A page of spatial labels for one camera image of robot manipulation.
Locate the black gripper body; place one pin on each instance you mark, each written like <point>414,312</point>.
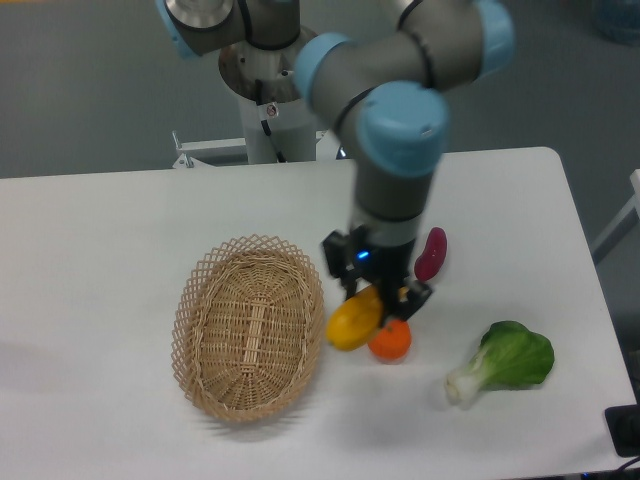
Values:
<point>388,264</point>

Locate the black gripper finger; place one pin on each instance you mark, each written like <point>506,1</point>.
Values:
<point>402,302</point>
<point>346,257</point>

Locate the yellow mango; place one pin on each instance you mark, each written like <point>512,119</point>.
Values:
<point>355,321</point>

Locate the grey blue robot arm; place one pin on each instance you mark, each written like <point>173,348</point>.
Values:
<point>383,101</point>

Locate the woven wicker basket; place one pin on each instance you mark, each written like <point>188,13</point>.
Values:
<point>247,333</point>

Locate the purple sweet potato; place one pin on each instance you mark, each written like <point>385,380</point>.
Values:
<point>429,263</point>

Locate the orange tangerine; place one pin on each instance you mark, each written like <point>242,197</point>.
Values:
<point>392,342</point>

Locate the green bok choy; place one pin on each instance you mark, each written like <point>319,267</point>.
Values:
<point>509,355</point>

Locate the black device at table edge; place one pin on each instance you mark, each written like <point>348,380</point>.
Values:
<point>623,425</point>

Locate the white post at right edge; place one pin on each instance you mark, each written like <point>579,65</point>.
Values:
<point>619,226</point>

